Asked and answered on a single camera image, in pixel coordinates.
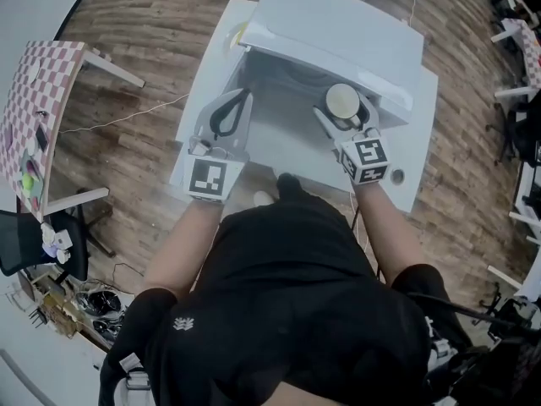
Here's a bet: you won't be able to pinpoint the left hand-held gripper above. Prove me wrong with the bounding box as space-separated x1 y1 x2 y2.
183 89 254 205

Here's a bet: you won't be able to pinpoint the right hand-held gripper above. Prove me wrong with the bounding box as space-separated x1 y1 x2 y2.
312 96 393 186

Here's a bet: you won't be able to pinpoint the beige cup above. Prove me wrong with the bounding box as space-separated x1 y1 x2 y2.
325 82 363 129

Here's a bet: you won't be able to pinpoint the white microwave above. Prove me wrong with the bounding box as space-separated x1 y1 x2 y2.
225 0 426 173

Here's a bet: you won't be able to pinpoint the person's left forearm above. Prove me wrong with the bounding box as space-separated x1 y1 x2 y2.
142 200 226 300

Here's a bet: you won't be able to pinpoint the person's right forearm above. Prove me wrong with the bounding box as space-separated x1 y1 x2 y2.
352 181 429 286

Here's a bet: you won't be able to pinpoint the white table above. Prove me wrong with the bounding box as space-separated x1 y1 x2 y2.
168 0 440 215

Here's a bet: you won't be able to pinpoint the pink checkered table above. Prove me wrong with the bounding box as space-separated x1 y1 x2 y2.
0 39 147 224
491 16 541 102

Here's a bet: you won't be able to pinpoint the white round plate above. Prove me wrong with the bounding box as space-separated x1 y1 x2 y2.
26 58 44 83

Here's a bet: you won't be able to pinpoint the person's black clothing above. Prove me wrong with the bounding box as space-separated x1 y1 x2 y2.
98 173 475 406

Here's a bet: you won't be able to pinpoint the white small containers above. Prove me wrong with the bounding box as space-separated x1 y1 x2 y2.
40 221 74 266

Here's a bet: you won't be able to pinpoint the black office chair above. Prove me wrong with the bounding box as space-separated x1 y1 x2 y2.
0 208 117 282

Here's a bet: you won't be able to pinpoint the thin floor cable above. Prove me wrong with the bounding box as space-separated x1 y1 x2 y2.
57 92 191 135

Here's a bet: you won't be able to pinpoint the bin of tangled cables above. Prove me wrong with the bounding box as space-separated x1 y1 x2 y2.
74 280 124 338

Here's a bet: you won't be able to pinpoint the black thick cable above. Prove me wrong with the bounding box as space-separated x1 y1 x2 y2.
404 291 541 336

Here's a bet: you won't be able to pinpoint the grey harness strap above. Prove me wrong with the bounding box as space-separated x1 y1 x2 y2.
424 314 458 374
119 352 154 406

